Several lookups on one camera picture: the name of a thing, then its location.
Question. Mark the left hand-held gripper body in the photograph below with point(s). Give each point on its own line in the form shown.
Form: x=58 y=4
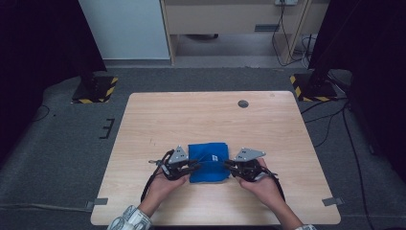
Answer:
x=177 y=166

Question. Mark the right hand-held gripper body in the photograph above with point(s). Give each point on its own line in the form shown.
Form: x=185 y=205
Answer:
x=250 y=167

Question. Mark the blue cloth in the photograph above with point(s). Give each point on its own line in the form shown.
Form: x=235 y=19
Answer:
x=209 y=151

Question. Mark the person's right hand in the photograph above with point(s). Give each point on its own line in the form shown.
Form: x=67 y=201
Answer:
x=266 y=188

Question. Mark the person's left hand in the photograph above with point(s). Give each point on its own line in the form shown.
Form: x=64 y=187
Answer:
x=164 y=190

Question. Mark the grey round table grommet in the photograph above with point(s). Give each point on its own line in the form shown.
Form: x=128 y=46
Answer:
x=243 y=103

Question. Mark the grey tape strip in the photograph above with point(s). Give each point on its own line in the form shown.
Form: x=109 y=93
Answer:
x=97 y=202
x=332 y=201

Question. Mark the black striped stand base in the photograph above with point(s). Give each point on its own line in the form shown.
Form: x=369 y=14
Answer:
x=314 y=89
x=95 y=91

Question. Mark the grey desk label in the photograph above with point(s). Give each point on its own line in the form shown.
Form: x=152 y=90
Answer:
x=266 y=27

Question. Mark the light wooden desk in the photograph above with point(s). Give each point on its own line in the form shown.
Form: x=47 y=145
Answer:
x=223 y=19

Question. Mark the white cabinet panel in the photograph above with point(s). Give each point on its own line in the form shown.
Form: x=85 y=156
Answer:
x=124 y=28

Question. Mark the black curtain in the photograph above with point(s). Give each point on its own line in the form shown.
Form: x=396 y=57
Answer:
x=373 y=64
x=38 y=57

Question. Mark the white power strip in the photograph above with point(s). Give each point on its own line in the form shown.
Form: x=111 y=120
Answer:
x=286 y=2

